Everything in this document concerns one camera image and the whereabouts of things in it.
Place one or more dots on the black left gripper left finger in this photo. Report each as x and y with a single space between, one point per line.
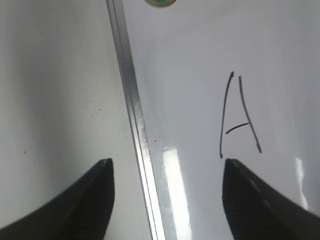
81 212

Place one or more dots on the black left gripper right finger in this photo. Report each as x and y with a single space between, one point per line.
256 211

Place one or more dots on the round green magnet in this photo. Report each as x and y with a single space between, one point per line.
160 3

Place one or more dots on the white board with grey frame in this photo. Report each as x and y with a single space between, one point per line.
210 80

